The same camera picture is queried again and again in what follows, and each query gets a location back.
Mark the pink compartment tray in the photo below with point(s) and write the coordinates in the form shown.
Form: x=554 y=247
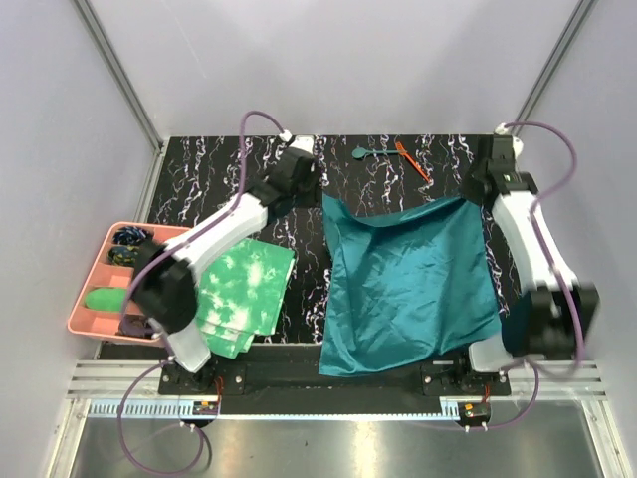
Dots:
x=96 y=313

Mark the aluminium frame post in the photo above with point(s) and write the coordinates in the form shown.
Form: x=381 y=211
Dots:
x=105 y=48
x=566 y=39

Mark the teal plastic spoon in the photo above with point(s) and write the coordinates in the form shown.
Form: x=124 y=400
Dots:
x=360 y=153

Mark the right aluminium frame post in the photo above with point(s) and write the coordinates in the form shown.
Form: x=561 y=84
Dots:
x=566 y=39

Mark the aluminium front rail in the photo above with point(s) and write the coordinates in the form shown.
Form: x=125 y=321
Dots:
x=134 y=390

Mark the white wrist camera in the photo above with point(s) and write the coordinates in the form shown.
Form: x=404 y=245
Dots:
x=298 y=141
x=504 y=130

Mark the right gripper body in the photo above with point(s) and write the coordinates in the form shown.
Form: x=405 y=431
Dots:
x=469 y=183

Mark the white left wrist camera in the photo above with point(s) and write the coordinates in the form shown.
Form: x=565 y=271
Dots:
x=298 y=141

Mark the brown patterned rolled cloth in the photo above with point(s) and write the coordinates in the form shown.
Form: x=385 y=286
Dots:
x=135 y=326

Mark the orange plastic fork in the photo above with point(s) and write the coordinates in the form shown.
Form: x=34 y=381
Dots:
x=402 y=151

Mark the green tie-dye cloth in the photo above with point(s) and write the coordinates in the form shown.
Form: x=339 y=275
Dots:
x=241 y=294

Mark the left aluminium frame post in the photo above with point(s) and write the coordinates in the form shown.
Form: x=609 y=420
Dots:
x=105 y=48

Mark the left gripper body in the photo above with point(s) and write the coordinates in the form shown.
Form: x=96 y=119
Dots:
x=309 y=194

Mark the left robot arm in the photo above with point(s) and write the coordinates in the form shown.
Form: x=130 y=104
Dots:
x=166 y=275

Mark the teal satin napkin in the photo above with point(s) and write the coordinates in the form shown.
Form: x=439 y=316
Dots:
x=405 y=286

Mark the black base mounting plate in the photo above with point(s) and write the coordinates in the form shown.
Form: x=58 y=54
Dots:
x=299 y=365

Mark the black marble pattern mat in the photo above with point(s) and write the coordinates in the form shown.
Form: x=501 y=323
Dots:
x=412 y=283

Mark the blue patterned rolled cloth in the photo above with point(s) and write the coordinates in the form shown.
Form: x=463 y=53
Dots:
x=130 y=235

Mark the green rolled cloth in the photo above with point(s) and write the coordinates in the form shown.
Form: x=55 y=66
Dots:
x=105 y=299

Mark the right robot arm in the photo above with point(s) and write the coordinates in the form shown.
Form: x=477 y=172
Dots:
x=552 y=317

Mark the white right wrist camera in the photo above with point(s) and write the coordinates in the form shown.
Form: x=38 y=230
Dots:
x=504 y=130

